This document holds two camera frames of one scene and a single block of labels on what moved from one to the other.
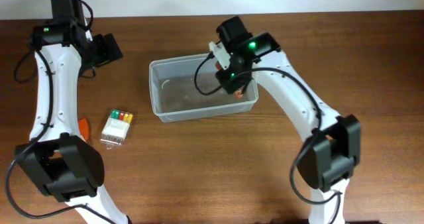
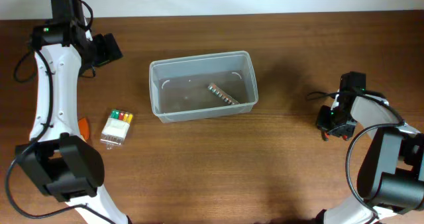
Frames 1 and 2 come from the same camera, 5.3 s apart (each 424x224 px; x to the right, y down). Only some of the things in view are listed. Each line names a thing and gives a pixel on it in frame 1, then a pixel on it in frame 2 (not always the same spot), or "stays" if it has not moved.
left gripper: [110, 47] stays
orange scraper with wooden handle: [84, 128] stays
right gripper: [234, 85] → [336, 131]
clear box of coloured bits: [116, 128] stays
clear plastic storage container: [187, 87] stays
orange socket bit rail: [239, 92] → [216, 90]
